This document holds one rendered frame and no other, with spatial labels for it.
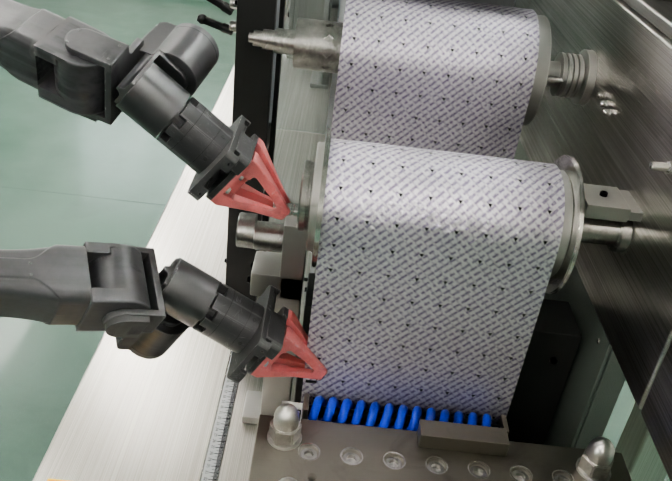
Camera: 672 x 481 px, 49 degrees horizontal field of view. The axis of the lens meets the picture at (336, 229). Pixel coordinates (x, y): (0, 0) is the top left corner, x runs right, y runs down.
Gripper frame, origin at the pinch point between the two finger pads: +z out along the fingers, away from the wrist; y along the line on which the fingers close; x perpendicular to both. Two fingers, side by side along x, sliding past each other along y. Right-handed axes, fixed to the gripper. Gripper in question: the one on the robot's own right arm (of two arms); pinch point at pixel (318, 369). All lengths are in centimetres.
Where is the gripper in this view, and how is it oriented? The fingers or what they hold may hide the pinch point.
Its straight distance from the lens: 83.8
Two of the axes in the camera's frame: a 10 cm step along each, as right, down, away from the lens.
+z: 8.1, 5.2, 2.8
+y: -0.3, 5.1, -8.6
